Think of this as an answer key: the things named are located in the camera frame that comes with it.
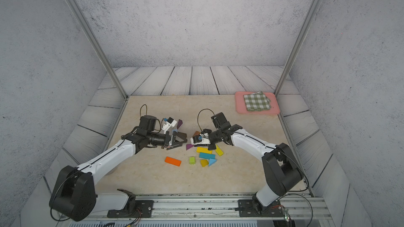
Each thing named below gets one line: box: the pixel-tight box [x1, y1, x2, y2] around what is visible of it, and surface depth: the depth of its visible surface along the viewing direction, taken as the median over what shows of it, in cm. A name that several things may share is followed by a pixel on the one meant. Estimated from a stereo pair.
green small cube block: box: [188, 156, 197, 165], surface depth 88 cm
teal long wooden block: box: [198, 152, 216, 160], surface depth 91 cm
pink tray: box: [234, 91, 281, 115], surface depth 117 cm
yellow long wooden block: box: [196, 146, 213, 154], surface depth 93 cm
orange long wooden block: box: [164, 156, 182, 167], surface depth 91 cm
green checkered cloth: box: [243, 90, 272, 112], surface depth 117 cm
